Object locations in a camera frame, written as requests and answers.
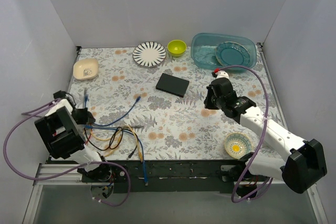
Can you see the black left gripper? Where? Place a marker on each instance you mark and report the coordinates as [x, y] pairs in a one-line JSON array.
[[82, 115]]

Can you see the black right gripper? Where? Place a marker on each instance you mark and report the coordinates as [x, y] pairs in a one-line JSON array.
[[210, 98]]

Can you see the dark grey network switch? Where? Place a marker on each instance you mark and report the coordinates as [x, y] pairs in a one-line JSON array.
[[172, 85]]

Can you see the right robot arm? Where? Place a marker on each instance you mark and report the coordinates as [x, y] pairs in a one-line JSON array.
[[301, 164]]

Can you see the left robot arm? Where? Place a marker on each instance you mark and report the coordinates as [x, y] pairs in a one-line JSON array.
[[62, 134]]

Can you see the teal glass plate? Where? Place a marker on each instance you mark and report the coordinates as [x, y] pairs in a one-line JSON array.
[[232, 53]]

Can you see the teal plastic tub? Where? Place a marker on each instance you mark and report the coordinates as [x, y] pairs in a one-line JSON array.
[[203, 48]]

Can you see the cream square dish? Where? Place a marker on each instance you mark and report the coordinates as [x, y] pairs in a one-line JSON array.
[[85, 69]]

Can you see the yellow patterned small bowl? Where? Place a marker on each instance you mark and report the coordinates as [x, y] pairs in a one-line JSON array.
[[237, 145]]

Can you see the lime green bowl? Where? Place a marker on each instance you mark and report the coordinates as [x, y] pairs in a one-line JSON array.
[[176, 48]]

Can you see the striped white plate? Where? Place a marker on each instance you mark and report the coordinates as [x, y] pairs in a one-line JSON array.
[[149, 54]]

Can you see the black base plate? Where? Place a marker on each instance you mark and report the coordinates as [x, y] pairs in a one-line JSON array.
[[184, 175]]

